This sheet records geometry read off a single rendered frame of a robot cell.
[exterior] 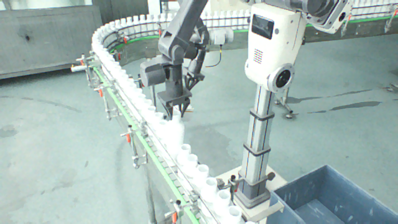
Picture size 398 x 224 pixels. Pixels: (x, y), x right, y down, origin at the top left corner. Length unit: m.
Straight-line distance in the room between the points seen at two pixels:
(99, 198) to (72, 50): 2.38
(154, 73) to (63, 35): 3.43
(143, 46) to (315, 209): 1.86
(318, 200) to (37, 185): 2.14
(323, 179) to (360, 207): 0.16
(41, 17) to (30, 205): 2.34
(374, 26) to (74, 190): 3.18
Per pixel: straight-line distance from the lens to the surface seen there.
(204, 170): 0.94
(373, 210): 1.34
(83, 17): 4.20
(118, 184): 2.54
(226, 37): 2.61
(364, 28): 3.46
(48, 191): 2.69
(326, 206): 1.49
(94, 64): 1.94
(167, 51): 0.82
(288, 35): 1.34
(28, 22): 4.15
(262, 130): 1.64
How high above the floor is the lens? 1.81
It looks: 33 degrees down
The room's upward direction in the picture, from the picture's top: straight up
